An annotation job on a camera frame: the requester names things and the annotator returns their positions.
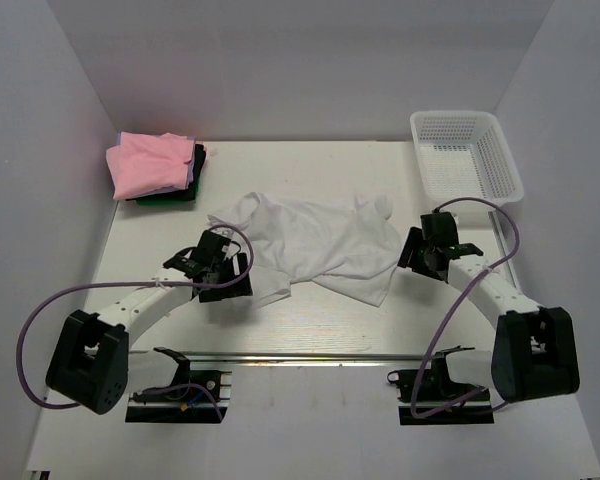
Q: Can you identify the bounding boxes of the pink folded t shirt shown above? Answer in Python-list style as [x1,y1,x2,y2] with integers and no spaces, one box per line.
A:
[106,132,195,201]

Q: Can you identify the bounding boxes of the white plastic basket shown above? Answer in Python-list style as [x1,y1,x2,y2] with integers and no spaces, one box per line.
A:
[410,110,524,209]

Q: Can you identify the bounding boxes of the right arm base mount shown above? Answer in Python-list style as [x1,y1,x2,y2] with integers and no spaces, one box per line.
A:
[386,369,494,426]

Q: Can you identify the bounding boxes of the white t shirt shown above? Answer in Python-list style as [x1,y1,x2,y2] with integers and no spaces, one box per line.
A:
[208,192,402,309]

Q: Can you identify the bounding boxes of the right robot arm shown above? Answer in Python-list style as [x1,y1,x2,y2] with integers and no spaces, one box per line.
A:
[398,211,580,403]

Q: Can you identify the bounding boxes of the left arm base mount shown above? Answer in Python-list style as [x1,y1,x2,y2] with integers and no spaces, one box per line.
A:
[125,369,232,425]

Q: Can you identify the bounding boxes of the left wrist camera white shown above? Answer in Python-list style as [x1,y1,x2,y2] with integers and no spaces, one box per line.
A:
[206,228,242,257]

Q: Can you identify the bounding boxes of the green folded t shirt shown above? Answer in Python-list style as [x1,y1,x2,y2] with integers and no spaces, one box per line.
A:
[135,198,194,207]

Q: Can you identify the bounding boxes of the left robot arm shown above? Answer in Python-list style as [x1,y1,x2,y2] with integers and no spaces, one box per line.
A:
[45,225,254,415]

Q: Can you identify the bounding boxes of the black folded t shirt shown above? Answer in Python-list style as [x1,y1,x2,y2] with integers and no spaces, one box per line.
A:
[128,143,207,202]

